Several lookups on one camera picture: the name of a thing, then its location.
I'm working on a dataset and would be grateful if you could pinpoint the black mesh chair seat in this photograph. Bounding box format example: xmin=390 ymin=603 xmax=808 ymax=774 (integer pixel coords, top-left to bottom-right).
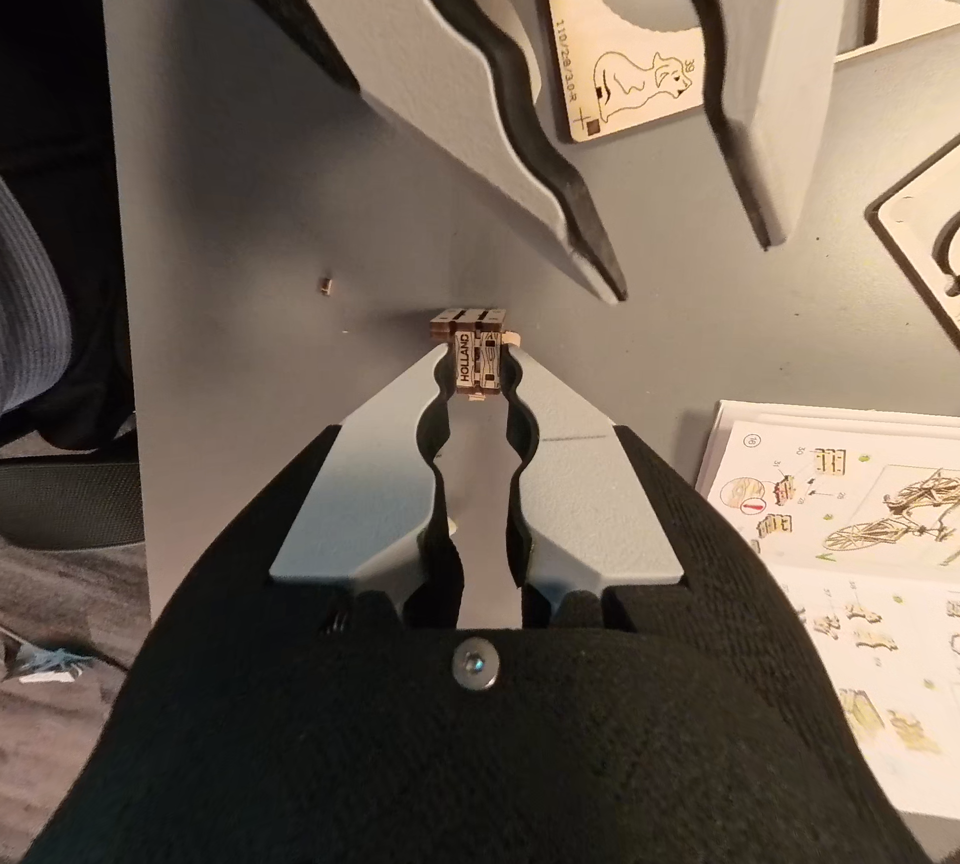
xmin=0 ymin=455 xmax=145 ymax=551

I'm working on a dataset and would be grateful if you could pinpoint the wooden sheet with ghost drawing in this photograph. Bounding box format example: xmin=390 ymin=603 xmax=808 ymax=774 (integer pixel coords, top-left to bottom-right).
xmin=531 ymin=0 xmax=706 ymax=145

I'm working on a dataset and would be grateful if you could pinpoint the grey ribbed clothing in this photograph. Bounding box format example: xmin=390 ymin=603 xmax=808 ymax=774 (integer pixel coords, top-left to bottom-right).
xmin=0 ymin=177 xmax=76 ymax=424

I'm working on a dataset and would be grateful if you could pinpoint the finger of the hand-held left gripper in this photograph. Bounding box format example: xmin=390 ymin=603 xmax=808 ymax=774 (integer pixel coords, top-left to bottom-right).
xmin=246 ymin=0 xmax=631 ymax=305
xmin=639 ymin=0 xmax=858 ymax=252

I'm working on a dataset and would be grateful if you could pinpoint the wooden parts sheet with cutouts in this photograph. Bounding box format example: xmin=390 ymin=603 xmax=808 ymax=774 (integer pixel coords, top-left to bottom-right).
xmin=866 ymin=136 xmax=960 ymax=349

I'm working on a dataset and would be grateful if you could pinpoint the small wooden model crate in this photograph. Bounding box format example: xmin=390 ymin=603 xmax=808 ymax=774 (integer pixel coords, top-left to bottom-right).
xmin=429 ymin=307 xmax=522 ymax=401

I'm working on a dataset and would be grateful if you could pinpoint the open instruction booklet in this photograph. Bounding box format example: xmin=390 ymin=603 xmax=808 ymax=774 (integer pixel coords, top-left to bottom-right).
xmin=693 ymin=399 xmax=960 ymax=816

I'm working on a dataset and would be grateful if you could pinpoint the blue paper scrap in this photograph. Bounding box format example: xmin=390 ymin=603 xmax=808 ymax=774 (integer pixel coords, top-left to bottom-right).
xmin=0 ymin=642 xmax=99 ymax=685

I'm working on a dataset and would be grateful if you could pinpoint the person's dark clothing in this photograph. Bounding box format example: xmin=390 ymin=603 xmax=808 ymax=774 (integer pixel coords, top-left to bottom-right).
xmin=0 ymin=0 xmax=138 ymax=452

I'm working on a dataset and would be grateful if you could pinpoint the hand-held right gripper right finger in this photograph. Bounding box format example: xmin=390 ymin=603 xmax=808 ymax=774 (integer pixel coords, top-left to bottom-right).
xmin=498 ymin=345 xmax=687 ymax=628

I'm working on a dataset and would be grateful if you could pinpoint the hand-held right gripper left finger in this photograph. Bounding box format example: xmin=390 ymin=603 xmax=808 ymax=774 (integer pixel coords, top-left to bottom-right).
xmin=267 ymin=345 xmax=465 ymax=628

